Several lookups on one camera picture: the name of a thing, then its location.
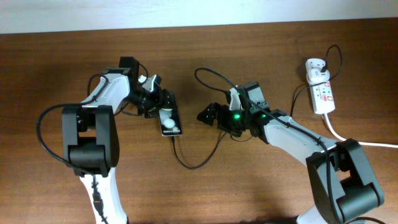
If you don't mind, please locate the black smartphone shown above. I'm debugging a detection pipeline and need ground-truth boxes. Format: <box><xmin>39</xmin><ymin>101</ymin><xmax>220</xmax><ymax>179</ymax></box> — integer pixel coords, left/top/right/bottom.
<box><xmin>159</xmin><ymin>109</ymin><xmax>182</xmax><ymax>136</ymax></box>

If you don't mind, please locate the white charger plug adapter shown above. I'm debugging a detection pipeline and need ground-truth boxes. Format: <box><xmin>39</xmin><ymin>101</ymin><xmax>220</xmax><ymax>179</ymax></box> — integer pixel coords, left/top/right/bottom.
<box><xmin>307</xmin><ymin>68</ymin><xmax>330</xmax><ymax>85</ymax></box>

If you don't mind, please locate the black charging cable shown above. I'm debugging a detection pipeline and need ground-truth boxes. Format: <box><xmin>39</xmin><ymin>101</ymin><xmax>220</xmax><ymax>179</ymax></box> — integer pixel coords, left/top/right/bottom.
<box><xmin>170</xmin><ymin>45</ymin><xmax>343</xmax><ymax>170</ymax></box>

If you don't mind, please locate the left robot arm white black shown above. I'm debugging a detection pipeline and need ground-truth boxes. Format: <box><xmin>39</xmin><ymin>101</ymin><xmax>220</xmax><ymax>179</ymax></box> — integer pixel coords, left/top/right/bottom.
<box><xmin>62</xmin><ymin>57</ymin><xmax>177</xmax><ymax>224</ymax></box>

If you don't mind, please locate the white power strip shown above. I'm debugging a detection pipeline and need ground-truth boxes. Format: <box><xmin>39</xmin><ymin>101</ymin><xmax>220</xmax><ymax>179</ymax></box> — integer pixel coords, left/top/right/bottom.
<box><xmin>305</xmin><ymin>58</ymin><xmax>336</xmax><ymax>115</ymax></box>

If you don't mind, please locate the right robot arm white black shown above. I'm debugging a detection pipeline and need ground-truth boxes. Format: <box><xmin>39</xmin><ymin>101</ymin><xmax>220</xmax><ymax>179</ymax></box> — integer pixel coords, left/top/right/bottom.
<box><xmin>197</xmin><ymin>82</ymin><xmax>384</xmax><ymax>223</ymax></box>

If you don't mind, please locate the white power strip cord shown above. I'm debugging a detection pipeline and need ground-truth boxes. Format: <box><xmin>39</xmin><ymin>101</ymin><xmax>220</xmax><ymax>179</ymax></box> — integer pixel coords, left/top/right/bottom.
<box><xmin>322</xmin><ymin>113</ymin><xmax>398</xmax><ymax>149</ymax></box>

